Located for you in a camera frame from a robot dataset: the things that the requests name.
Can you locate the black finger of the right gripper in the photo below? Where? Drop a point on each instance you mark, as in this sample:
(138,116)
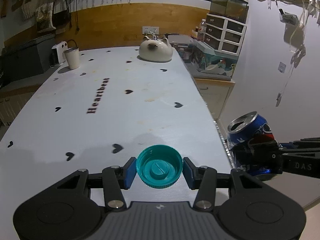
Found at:
(302,145)

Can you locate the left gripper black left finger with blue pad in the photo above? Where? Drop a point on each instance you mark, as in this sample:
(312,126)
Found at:
(112,180)

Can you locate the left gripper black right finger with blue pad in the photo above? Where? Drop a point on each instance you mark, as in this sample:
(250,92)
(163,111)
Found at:
(207,180)

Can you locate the blue pepsi can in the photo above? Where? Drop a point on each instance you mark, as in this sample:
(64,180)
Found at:
(253,145)

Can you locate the teal plastic lid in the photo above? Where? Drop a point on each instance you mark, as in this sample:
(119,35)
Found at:
(159,166)

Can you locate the cream floor cabinet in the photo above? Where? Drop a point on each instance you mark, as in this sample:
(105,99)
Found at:
(215,94)

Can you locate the teal patterned storage box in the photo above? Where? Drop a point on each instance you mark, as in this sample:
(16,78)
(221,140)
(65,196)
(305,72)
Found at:
(206,61)

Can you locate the white drawer organizer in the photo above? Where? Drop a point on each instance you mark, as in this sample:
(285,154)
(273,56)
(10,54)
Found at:
(224,35)

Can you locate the white metal cup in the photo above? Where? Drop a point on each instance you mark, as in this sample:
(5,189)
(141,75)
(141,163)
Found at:
(72,57)

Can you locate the clear plastic storage box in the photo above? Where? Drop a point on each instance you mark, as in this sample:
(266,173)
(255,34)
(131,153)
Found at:
(182,42)

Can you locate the plastic water bottle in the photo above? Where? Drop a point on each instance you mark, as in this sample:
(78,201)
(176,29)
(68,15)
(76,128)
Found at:
(202,30)

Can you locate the white cat-shaped ceramic pot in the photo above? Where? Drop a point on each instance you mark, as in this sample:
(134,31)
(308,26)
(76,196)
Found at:
(155,50)

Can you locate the small white heater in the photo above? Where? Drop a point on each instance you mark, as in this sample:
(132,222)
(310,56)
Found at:
(58,57)

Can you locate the grey dark side cabinet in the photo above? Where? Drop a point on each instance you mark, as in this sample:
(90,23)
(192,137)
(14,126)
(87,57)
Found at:
(29,59)

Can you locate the glass aquarium tank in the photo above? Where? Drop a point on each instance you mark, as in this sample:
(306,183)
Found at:
(234,9)

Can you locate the hanging tote bag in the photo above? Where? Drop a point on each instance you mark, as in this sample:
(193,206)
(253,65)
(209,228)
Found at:
(44,21)

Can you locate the white wall socket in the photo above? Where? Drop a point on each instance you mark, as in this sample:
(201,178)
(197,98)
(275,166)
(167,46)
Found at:
(150,30)

